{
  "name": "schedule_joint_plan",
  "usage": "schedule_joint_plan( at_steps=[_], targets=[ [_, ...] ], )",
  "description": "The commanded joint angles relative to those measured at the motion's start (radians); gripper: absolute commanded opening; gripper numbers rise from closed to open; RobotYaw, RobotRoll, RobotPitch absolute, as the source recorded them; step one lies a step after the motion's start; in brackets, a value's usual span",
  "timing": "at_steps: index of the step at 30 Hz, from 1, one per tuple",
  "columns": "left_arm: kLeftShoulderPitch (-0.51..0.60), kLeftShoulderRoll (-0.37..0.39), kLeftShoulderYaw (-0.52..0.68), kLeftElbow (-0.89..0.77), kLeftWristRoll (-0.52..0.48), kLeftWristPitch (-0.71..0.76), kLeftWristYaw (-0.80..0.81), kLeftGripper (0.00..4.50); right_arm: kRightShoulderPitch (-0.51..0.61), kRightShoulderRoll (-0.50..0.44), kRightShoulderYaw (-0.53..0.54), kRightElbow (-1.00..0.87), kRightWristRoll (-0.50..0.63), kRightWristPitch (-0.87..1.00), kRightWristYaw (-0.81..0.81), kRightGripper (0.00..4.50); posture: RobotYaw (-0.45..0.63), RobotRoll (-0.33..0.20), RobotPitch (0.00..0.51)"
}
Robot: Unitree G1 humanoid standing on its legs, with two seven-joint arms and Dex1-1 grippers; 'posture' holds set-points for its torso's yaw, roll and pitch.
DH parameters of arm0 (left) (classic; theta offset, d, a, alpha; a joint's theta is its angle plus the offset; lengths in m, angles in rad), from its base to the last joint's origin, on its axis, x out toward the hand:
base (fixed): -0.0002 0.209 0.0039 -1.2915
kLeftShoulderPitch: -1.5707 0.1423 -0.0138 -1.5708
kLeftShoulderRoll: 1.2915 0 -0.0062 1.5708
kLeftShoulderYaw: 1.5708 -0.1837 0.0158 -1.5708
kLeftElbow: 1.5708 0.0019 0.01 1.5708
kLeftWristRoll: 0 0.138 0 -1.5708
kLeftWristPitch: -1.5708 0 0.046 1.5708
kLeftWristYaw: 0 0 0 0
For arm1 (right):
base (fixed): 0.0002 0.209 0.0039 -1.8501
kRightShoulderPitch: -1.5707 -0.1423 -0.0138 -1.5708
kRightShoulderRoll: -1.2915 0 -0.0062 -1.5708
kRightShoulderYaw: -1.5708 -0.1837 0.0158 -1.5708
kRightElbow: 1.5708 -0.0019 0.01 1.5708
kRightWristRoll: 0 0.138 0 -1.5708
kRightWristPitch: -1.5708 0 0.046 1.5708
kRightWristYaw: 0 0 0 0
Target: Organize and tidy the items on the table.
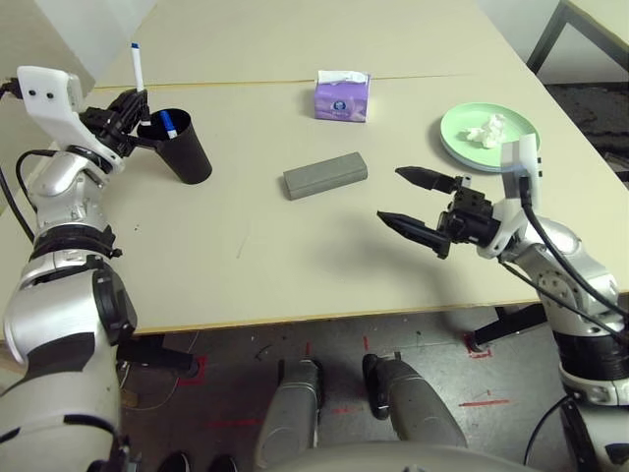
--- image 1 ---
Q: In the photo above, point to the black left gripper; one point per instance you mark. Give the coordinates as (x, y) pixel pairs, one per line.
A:
(105, 125)

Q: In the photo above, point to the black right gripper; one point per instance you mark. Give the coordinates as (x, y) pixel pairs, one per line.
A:
(467, 218)

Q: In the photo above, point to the thick white marker blue cap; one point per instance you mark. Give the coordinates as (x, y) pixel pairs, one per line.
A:
(168, 125)

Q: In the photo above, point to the thin white marker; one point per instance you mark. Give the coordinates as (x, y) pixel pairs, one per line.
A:
(137, 66)

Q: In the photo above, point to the green plate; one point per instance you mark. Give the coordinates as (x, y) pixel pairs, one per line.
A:
(467, 123)

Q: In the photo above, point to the white tissue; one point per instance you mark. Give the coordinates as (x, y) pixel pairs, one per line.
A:
(486, 132)

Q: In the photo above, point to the grey glasses case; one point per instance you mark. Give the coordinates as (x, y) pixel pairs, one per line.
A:
(324, 176)

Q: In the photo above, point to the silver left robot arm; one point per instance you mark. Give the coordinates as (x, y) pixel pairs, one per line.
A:
(64, 275)

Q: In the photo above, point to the black plastic cup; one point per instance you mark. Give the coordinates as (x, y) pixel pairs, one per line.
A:
(189, 152)

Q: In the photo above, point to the purple tissue pack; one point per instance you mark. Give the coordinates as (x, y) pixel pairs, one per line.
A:
(341, 100)

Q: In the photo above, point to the black table foot bar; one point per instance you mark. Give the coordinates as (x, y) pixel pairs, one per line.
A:
(157, 355)
(511, 322)

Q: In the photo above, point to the grey right robot leg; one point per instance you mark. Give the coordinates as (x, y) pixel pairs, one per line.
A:
(417, 408)

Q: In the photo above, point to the grey robot leg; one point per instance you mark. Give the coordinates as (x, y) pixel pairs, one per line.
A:
(417, 408)
(292, 413)

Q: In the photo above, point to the grey left robot leg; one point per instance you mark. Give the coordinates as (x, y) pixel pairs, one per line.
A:
(292, 413)

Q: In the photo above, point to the grey robot torso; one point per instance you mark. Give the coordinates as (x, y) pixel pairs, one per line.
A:
(373, 459)

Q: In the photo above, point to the brown wooden plank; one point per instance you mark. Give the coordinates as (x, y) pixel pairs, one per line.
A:
(129, 398)

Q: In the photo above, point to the black shoe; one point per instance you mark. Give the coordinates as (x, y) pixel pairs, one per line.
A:
(222, 463)
(176, 461)

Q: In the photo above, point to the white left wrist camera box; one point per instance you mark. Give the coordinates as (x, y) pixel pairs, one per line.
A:
(54, 105)

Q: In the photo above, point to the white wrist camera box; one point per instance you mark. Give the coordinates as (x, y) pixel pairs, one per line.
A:
(54, 105)
(521, 187)

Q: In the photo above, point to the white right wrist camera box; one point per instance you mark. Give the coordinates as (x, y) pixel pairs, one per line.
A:
(521, 187)

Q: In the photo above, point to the beige table with black frame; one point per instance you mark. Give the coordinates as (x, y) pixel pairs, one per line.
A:
(549, 34)

